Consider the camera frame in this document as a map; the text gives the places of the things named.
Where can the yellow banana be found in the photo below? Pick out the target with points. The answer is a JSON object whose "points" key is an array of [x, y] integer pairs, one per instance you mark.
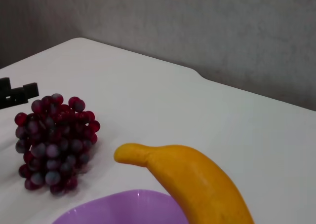
{"points": [[197, 179]]}

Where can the red grape bunch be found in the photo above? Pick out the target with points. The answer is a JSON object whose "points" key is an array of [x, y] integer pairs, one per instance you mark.
{"points": [[54, 145]]}

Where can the purple wavy plastic bowl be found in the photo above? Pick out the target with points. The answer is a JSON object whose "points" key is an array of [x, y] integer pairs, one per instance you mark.
{"points": [[123, 209]]}

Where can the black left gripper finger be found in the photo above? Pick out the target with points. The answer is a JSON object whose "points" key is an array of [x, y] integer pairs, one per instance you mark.
{"points": [[5, 85], [29, 92]]}

